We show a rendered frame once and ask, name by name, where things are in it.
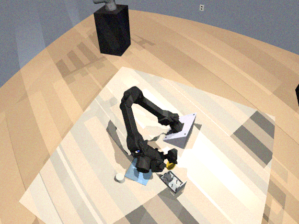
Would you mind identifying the yellow plate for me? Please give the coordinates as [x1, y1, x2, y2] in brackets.
[166, 161, 176, 170]

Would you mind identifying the light blue mat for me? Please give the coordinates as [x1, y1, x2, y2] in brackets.
[125, 158, 152, 185]

